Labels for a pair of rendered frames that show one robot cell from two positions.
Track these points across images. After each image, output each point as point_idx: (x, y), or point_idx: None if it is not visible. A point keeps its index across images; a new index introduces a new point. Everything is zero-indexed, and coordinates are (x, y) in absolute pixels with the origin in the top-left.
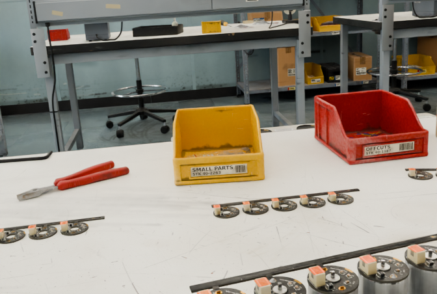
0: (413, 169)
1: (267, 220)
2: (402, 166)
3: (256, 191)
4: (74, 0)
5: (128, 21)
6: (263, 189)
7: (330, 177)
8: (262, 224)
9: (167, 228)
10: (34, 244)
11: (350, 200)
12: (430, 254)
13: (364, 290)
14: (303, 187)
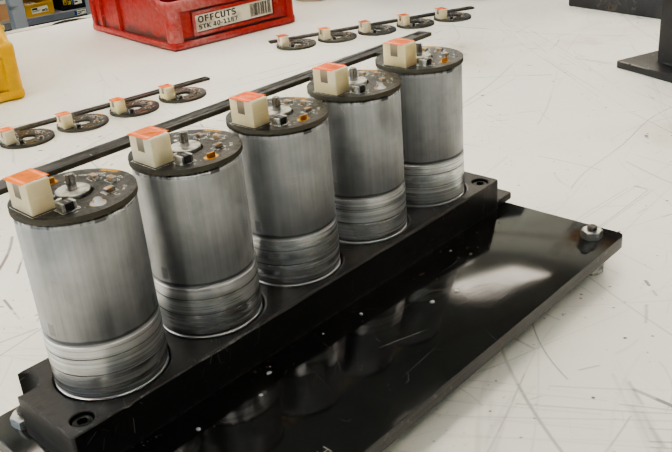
0: (285, 35)
1: (60, 149)
2: (262, 39)
3: (16, 115)
4: None
5: None
6: (30, 110)
7: (150, 73)
8: (52, 156)
9: None
10: None
11: (200, 92)
12: (420, 51)
13: (332, 129)
14: (106, 93)
